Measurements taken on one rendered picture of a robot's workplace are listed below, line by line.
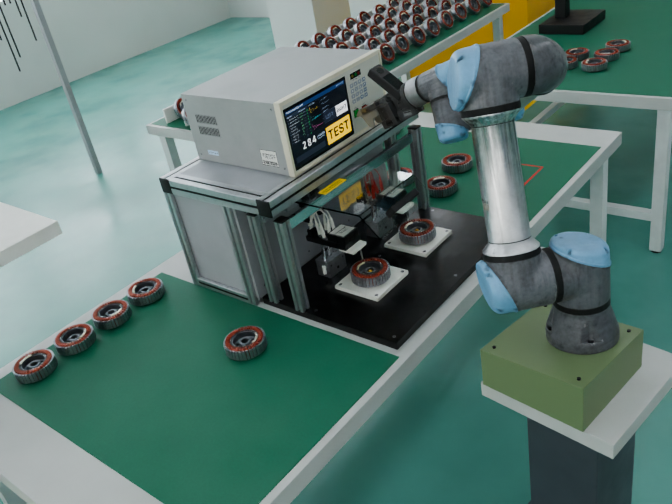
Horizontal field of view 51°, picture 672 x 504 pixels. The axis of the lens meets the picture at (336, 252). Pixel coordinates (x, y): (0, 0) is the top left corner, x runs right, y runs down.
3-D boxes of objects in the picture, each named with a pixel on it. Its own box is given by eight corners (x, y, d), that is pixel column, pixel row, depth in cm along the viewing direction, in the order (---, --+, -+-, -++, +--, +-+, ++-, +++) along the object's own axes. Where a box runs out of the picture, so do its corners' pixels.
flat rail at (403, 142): (417, 138, 220) (416, 129, 218) (286, 233, 182) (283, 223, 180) (414, 138, 221) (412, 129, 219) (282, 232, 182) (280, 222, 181)
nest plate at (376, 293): (408, 273, 200) (408, 270, 199) (378, 302, 190) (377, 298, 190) (366, 262, 209) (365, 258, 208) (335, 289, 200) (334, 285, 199)
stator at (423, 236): (443, 231, 214) (442, 220, 212) (423, 249, 207) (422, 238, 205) (412, 224, 221) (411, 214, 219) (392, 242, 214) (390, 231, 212)
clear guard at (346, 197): (433, 197, 186) (431, 176, 183) (381, 240, 171) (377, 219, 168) (338, 179, 206) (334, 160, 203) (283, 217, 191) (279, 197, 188)
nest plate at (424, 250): (452, 233, 215) (452, 229, 214) (426, 257, 205) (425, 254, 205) (411, 224, 224) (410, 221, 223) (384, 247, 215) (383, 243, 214)
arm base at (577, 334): (632, 328, 152) (633, 288, 148) (596, 362, 143) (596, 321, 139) (568, 309, 163) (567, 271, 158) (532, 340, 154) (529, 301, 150)
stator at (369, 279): (397, 270, 200) (396, 259, 198) (379, 291, 192) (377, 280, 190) (363, 264, 206) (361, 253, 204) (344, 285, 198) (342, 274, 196)
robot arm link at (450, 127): (486, 131, 172) (476, 87, 172) (441, 140, 171) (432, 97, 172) (479, 138, 180) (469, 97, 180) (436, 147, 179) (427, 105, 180)
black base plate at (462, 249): (515, 229, 215) (515, 222, 214) (397, 350, 175) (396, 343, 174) (389, 204, 243) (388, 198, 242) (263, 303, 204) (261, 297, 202)
